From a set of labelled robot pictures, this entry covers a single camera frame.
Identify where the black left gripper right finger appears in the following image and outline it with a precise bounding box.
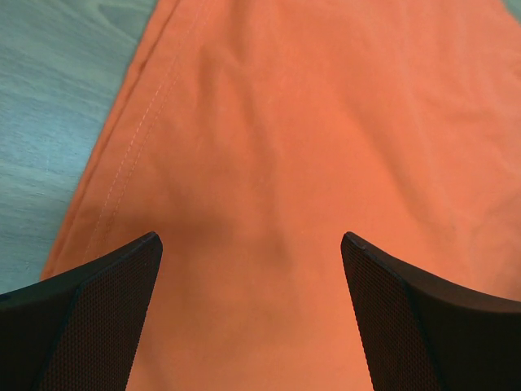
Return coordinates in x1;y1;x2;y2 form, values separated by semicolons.
341;232;520;391

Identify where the orange t shirt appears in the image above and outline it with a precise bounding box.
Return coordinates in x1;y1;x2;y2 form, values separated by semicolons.
43;1;520;390

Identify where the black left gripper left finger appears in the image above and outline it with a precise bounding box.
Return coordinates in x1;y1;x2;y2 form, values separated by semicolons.
1;232;163;391

